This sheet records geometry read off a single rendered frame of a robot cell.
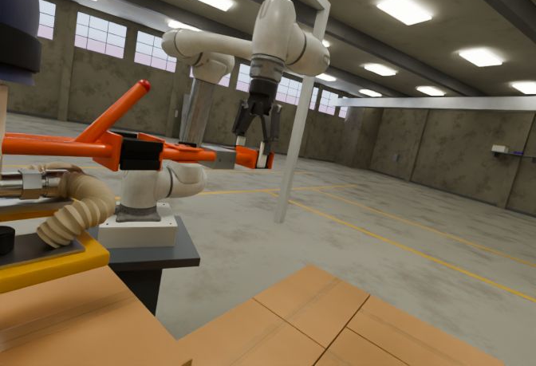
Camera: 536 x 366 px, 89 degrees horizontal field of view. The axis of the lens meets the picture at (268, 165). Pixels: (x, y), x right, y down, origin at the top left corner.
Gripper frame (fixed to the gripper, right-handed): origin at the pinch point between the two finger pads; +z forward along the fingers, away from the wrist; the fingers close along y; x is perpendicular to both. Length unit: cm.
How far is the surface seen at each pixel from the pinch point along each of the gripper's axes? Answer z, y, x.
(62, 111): 85, -1336, 338
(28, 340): 32, 1, -46
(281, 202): 95, -160, 283
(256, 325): 72, -5, 30
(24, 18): -14, 8, -51
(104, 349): 32, 10, -39
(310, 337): 72, 14, 43
